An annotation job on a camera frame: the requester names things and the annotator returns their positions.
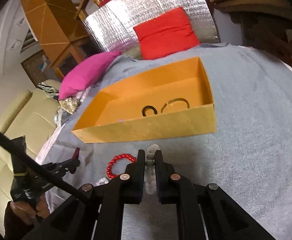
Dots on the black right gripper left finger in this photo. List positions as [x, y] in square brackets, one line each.
[95, 212]

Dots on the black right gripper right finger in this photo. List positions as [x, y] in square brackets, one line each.
[203, 212]

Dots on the thin dark bangle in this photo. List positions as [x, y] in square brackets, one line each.
[174, 102]

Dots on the left hand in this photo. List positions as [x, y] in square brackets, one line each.
[27, 213]

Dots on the beige sofa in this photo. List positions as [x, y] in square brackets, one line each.
[31, 114]

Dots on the grey blanket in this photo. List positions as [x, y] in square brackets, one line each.
[219, 114]

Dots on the patterned gold cloth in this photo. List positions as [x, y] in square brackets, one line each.
[70, 105]

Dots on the orange cardboard box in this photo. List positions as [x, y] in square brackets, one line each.
[129, 110]

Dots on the magenta pillow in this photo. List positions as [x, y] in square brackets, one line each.
[86, 73]

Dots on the wooden side table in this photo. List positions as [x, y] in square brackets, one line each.
[58, 32]

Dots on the silver insulation sheet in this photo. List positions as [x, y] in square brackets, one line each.
[112, 25]

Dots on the red pillow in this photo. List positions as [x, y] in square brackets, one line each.
[166, 34]

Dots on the wooden shelf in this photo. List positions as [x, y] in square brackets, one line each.
[265, 24]

